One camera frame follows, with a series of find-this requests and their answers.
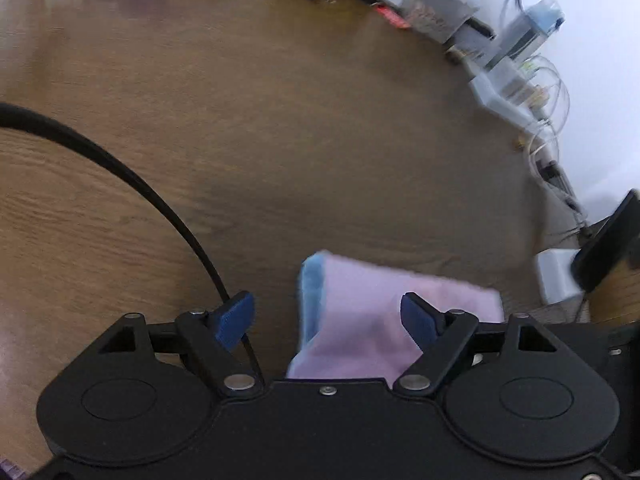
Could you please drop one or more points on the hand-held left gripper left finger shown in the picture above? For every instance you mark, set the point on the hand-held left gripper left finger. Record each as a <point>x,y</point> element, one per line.
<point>235,321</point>

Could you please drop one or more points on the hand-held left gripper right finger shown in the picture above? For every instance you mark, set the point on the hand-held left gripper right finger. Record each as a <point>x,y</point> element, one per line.
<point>417,321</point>

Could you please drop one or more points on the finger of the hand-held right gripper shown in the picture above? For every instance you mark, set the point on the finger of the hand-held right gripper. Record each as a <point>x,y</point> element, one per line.
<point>605,245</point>

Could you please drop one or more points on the pastel pink purple blue garment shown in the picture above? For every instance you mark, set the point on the pastel pink purple blue garment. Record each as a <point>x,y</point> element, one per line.
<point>360,310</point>

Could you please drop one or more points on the white power adapter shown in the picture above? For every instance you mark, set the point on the white power adapter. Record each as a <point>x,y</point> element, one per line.
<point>555,275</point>

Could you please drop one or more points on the beige charger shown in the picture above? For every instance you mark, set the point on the beige charger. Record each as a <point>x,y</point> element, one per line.
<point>535,94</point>

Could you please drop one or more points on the white power strip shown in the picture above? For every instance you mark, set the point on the white power strip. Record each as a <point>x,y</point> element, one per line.
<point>495,95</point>

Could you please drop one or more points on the white charger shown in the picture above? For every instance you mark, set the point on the white charger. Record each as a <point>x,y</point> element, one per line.
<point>510,77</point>

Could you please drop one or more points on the blue water bottle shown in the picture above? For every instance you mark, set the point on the blue water bottle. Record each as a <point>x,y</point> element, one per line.
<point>530,25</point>

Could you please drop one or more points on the white round tin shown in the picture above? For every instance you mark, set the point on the white round tin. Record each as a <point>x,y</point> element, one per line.
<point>472,40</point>

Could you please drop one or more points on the clear container with nuts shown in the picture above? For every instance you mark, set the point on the clear container with nuts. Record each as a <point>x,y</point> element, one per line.
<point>435,10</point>

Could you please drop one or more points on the red lighter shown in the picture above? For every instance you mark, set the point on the red lighter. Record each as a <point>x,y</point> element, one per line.
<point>392,16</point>

